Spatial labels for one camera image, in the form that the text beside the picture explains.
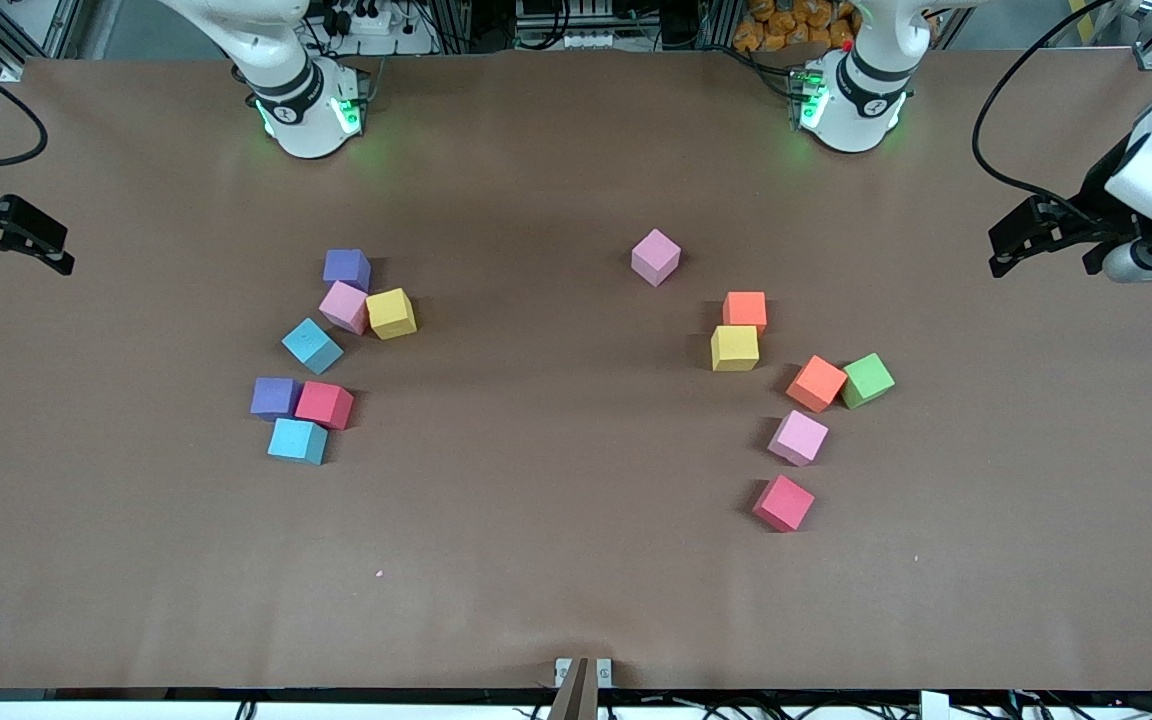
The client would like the white equipment box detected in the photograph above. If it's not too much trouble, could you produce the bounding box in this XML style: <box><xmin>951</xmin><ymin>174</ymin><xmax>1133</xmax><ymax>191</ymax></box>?
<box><xmin>514</xmin><ymin>0</ymin><xmax>659</xmax><ymax>51</ymax></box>

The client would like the orange packets pile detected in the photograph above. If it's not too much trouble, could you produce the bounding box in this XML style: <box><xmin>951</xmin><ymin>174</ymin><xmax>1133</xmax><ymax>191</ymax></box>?
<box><xmin>733</xmin><ymin>0</ymin><xmax>859</xmax><ymax>53</ymax></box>

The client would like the white power strip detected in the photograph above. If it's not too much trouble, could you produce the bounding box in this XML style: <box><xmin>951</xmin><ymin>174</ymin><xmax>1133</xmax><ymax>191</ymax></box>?
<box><xmin>311</xmin><ymin>0</ymin><xmax>437</xmax><ymax>57</ymax></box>

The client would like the orange foam cube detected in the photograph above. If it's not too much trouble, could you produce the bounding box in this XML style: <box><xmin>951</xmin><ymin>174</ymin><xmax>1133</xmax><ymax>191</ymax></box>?
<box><xmin>786</xmin><ymin>355</ymin><xmax>849</xmax><ymax>413</ymax></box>
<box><xmin>722</xmin><ymin>291</ymin><xmax>769</xmax><ymax>336</ymax></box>

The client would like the metal bracket with post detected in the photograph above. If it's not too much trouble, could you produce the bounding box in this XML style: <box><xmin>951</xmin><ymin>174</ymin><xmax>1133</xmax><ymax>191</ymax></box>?
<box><xmin>553</xmin><ymin>656</ymin><xmax>614</xmax><ymax>720</ymax></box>

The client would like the pink foam cube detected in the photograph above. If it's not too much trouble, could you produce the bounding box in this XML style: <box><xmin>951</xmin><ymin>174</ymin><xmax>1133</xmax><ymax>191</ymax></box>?
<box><xmin>767</xmin><ymin>409</ymin><xmax>830</xmax><ymax>468</ymax></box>
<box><xmin>318</xmin><ymin>281</ymin><xmax>370</xmax><ymax>336</ymax></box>
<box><xmin>631</xmin><ymin>229</ymin><xmax>683</xmax><ymax>288</ymax></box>

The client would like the white table edge rail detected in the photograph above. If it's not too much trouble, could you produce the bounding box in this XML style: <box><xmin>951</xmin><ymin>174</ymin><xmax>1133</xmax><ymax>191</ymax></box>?
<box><xmin>0</xmin><ymin>698</ymin><xmax>1152</xmax><ymax>720</ymax></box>

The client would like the brown table cover sheet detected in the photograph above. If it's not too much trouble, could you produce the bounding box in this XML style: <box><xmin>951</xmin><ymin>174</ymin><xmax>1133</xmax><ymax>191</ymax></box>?
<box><xmin>0</xmin><ymin>48</ymin><xmax>1152</xmax><ymax>693</ymax></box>

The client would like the purple foam cube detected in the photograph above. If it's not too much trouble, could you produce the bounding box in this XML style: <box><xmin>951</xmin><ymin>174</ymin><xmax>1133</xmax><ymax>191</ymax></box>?
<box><xmin>323</xmin><ymin>249</ymin><xmax>373</xmax><ymax>292</ymax></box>
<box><xmin>250</xmin><ymin>377</ymin><xmax>301</xmax><ymax>421</ymax></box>

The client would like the green foam cube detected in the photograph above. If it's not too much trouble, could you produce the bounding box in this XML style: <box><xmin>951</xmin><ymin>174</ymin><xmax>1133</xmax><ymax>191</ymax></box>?
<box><xmin>840</xmin><ymin>353</ymin><xmax>896</xmax><ymax>410</ymax></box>

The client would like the blue foam cube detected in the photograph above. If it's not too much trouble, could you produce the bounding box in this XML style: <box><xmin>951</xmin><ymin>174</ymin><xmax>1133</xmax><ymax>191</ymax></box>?
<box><xmin>282</xmin><ymin>318</ymin><xmax>345</xmax><ymax>376</ymax></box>
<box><xmin>267</xmin><ymin>418</ymin><xmax>329</xmax><ymax>466</ymax></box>

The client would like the yellow foam cube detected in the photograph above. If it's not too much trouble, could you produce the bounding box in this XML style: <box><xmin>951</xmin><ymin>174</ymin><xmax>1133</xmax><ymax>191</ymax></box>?
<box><xmin>366</xmin><ymin>288</ymin><xmax>418</xmax><ymax>341</ymax></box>
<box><xmin>710</xmin><ymin>325</ymin><xmax>761</xmax><ymax>373</ymax></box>

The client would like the red foam cube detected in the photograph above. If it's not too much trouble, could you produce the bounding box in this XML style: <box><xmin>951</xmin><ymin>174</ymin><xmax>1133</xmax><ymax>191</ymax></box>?
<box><xmin>752</xmin><ymin>474</ymin><xmax>817</xmax><ymax>533</ymax></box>
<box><xmin>295</xmin><ymin>381</ymin><xmax>356</xmax><ymax>431</ymax></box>

